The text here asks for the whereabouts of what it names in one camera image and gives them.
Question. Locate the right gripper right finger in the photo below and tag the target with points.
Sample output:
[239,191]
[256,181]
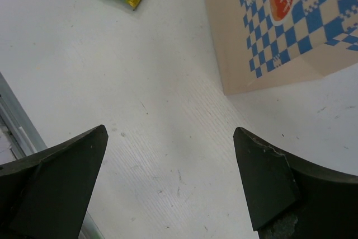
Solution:
[290,197]

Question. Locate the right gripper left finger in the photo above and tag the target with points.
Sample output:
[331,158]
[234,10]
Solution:
[46,195]

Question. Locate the checkered paper bag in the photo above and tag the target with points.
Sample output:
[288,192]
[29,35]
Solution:
[267,43]

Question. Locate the aluminium table frame rail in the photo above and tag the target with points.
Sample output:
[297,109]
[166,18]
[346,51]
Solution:
[25,140]

